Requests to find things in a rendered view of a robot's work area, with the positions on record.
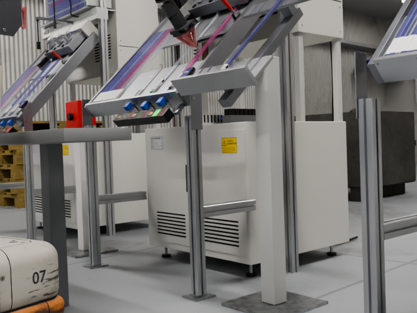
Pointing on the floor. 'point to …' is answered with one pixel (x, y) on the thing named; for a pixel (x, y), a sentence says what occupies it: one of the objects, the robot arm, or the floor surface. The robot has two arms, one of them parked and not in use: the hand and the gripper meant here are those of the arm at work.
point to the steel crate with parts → (398, 143)
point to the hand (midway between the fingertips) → (193, 45)
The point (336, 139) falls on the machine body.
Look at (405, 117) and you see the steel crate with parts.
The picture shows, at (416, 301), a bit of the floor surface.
